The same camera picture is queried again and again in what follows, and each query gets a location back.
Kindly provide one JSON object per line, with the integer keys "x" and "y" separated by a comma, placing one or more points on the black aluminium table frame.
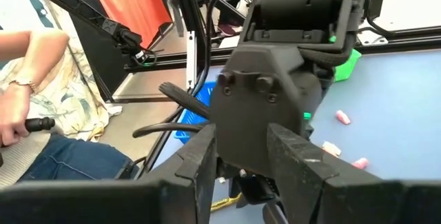
{"x": 396, "y": 41}

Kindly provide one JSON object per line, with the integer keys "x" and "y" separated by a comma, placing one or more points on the person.
{"x": 69, "y": 89}

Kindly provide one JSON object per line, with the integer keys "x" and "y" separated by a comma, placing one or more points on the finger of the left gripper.
{"x": 256, "y": 189}
{"x": 275, "y": 215}

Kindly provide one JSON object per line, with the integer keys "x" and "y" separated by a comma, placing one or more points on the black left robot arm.
{"x": 296, "y": 3}

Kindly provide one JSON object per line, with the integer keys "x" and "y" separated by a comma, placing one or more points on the green mesh basket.
{"x": 348, "y": 69}

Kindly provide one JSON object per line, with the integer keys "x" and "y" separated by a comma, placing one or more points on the person's hand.
{"x": 13, "y": 113}

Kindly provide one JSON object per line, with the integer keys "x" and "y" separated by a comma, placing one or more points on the orange fabric panel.
{"x": 131, "y": 7}

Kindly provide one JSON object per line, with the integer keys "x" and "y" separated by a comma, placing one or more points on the silver metal bracket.
{"x": 191, "y": 58}

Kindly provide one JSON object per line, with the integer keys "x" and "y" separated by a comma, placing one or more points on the blue mesh basket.
{"x": 184, "y": 118}

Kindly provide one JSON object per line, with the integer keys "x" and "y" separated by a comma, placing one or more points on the pink eraser cap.
{"x": 360, "y": 163}
{"x": 331, "y": 149}
{"x": 343, "y": 117}

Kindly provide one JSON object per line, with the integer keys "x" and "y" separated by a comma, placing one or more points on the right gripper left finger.
{"x": 193, "y": 189}

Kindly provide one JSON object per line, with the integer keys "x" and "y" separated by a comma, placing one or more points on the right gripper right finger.
{"x": 310, "y": 189}

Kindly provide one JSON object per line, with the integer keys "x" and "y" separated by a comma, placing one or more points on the black diagonal frame strut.
{"x": 86, "y": 12}

